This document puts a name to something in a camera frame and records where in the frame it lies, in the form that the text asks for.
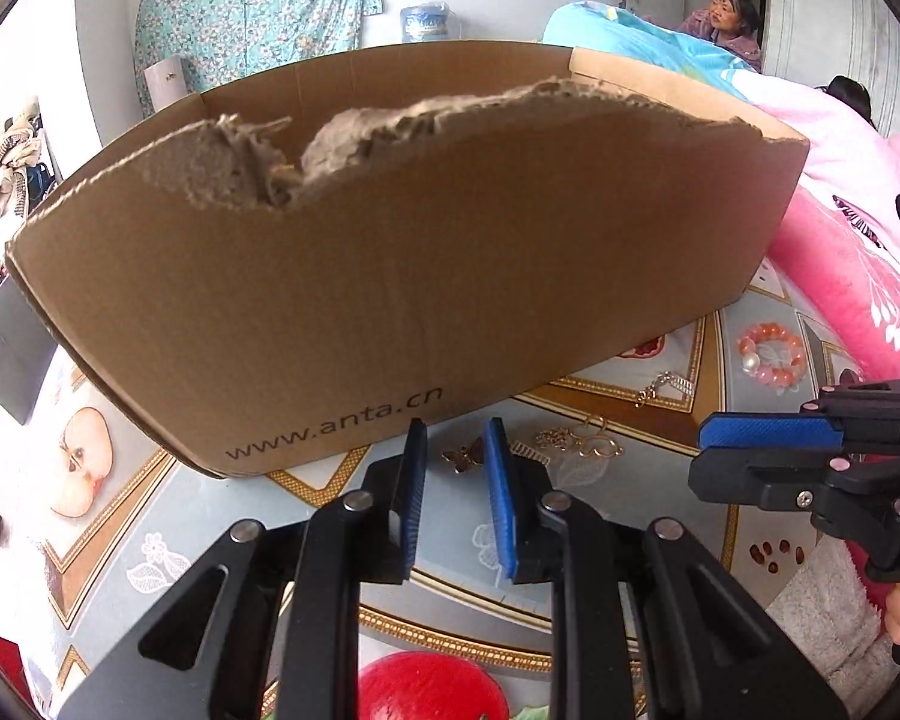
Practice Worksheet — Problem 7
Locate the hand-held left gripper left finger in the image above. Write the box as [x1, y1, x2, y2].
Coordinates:
[56, 418, 430, 720]

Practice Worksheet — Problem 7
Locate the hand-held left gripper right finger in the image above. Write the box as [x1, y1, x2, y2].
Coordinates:
[484, 417, 848, 720]

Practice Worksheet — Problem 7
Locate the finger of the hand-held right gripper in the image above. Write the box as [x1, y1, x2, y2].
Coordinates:
[688, 448, 900, 541]
[699, 379, 900, 458]

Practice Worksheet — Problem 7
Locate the gold butterfly brooch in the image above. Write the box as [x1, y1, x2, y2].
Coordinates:
[442, 439, 485, 475]

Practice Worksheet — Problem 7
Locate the pink orange bead bracelet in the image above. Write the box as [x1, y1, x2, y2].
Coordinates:
[736, 322, 805, 391]

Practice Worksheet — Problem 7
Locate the silver chain bracelet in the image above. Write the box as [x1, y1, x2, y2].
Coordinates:
[634, 371, 695, 410]

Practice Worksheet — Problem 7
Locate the gold loop chain ornament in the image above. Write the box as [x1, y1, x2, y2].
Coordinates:
[536, 416, 623, 460]

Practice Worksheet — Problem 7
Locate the torn cardboard box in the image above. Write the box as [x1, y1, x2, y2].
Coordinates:
[4, 41, 811, 481]

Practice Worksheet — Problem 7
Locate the fruit print tablecloth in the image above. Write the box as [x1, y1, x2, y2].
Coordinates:
[0, 270, 900, 720]

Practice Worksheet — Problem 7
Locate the pink blanket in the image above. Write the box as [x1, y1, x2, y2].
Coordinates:
[750, 71, 900, 383]

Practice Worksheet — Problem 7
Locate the blue blanket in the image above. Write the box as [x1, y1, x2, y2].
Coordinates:
[541, 1, 766, 102]

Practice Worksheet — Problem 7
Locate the white panel door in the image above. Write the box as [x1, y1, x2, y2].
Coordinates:
[765, 0, 900, 136]

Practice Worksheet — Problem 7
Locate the grey cabinet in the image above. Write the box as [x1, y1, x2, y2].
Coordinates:
[0, 274, 57, 425]

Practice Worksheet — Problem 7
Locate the blue water jug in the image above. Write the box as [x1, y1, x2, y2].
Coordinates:
[400, 4, 455, 44]

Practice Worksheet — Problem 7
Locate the pale pink rolled mat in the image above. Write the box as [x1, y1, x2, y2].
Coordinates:
[144, 54, 196, 117]

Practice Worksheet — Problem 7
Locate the pile of clothes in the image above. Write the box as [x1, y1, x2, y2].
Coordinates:
[0, 116, 50, 203]

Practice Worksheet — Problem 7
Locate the floral wall cloth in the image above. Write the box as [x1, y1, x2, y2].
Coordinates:
[133, 0, 383, 117]

